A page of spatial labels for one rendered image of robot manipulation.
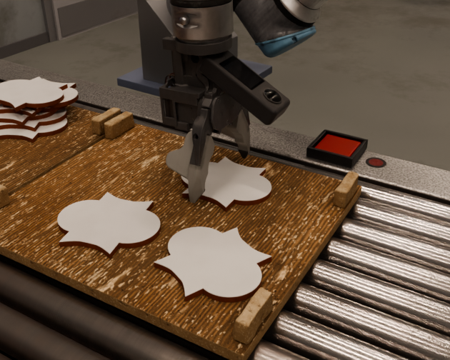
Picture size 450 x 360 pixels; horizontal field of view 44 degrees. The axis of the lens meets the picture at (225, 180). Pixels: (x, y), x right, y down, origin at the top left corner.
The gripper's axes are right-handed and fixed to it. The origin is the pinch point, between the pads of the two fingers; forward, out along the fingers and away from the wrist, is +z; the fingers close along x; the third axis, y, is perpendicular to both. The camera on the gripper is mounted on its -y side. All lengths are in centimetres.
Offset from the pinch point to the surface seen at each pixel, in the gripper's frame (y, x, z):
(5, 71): 67, -19, -1
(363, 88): 63, -272, 90
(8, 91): 42.2, -0.3, -6.5
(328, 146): -8.0, -19.3, 1.8
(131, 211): 6.5, 12.7, -0.4
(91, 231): 8.0, 18.6, -0.4
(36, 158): 28.4, 8.1, -0.7
